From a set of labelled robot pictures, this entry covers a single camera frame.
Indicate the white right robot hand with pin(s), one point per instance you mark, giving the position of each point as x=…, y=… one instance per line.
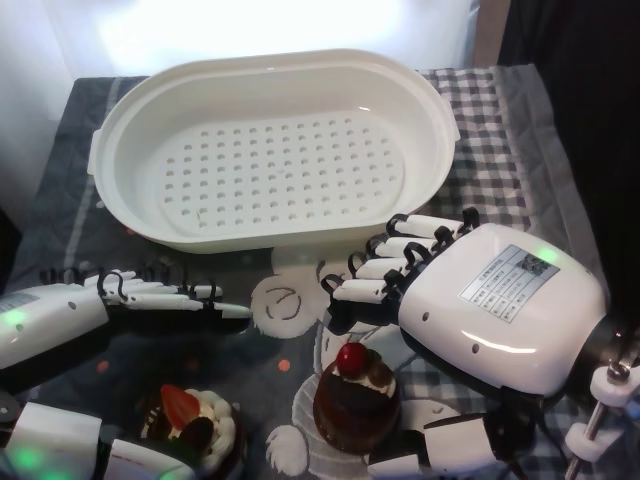
x=500, y=310

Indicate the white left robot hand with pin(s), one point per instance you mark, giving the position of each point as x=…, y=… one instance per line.
x=50, y=320

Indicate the cupcake with red topping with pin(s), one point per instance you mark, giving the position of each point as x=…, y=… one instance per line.
x=185, y=415

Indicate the dark cupcake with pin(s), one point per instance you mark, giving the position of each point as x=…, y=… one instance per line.
x=355, y=410

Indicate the white perforated plastic basin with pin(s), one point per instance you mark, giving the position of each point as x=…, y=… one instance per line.
x=280, y=100

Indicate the grey quilt with bear print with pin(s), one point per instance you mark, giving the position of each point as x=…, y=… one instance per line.
x=500, y=165

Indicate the white backdrop panel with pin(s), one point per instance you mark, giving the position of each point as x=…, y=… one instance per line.
x=250, y=25

